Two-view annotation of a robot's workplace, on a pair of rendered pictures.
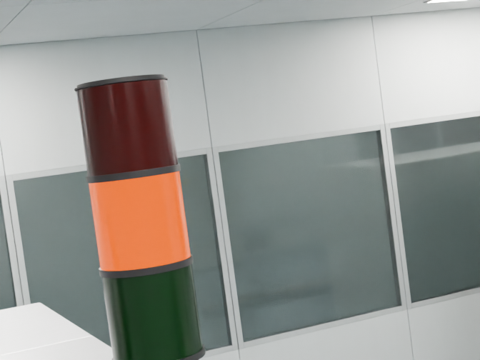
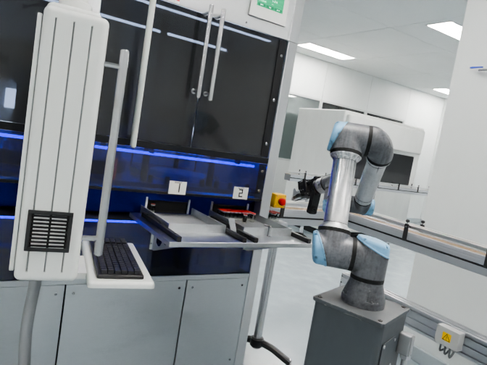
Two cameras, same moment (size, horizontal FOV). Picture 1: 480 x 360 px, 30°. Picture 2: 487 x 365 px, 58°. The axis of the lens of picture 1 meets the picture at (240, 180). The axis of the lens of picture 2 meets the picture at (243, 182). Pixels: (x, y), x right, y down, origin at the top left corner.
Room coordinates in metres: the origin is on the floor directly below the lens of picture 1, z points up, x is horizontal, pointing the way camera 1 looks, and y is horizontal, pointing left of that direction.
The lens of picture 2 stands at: (-1.78, 0.46, 1.29)
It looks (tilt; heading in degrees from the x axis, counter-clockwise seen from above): 6 degrees down; 351
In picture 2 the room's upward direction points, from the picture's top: 9 degrees clockwise
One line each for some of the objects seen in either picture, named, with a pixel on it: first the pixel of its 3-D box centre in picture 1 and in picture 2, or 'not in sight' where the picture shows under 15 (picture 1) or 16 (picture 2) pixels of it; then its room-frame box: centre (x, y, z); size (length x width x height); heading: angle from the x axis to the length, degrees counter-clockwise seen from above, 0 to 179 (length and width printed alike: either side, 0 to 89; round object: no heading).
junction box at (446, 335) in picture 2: not in sight; (449, 337); (0.08, -0.98, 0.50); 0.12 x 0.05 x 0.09; 23
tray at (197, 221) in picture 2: not in sight; (181, 219); (0.13, 0.39, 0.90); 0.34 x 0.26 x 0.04; 23
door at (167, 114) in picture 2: not in sight; (150, 71); (0.15, 0.61, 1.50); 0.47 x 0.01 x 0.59; 113
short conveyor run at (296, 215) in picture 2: not in sight; (298, 210); (0.72, -0.32, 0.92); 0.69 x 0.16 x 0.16; 113
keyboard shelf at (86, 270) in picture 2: not in sight; (101, 262); (-0.26, 0.65, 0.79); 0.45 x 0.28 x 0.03; 14
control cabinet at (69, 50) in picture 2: not in sight; (59, 138); (-0.29, 0.83, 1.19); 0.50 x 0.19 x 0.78; 14
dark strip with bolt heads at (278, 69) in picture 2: not in sight; (270, 120); (0.39, 0.01, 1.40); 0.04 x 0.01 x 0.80; 113
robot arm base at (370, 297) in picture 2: not in sight; (364, 288); (-0.38, -0.26, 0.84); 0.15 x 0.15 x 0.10
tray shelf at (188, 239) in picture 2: not in sight; (221, 229); (0.14, 0.20, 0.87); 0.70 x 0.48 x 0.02; 113
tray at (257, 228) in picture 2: not in sight; (248, 222); (0.25, 0.06, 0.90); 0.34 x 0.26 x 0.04; 23
